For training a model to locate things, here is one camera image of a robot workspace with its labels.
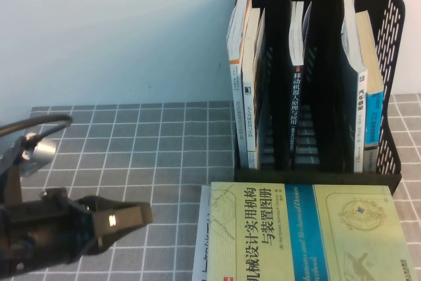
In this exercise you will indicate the white spine book black logo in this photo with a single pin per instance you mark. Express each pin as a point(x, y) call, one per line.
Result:
point(249, 113)

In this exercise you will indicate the yellow mechanical devices book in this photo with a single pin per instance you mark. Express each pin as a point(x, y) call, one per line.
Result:
point(329, 235)

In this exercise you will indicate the black three-slot book stand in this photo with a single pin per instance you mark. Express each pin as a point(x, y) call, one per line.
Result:
point(296, 177)

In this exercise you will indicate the blue spine book cream pages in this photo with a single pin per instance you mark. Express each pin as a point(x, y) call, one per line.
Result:
point(373, 113)

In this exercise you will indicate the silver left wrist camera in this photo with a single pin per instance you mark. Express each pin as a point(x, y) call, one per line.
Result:
point(41, 152)

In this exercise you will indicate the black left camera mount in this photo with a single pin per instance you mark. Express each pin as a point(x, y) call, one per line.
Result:
point(11, 162)

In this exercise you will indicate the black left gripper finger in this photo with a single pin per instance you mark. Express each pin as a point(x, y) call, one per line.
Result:
point(108, 236)
point(131, 215)

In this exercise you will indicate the grey checkered tablecloth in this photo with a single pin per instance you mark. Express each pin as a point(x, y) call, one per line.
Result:
point(131, 149)

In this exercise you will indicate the white magazine with man portrait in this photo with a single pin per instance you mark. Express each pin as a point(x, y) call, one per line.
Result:
point(202, 228)

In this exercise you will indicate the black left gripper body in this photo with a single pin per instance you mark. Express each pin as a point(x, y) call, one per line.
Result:
point(65, 228)

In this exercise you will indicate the black spine mobile robot book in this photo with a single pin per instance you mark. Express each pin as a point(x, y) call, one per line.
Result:
point(295, 103)

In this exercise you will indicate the white book with orange band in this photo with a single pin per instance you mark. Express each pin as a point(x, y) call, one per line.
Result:
point(235, 113)

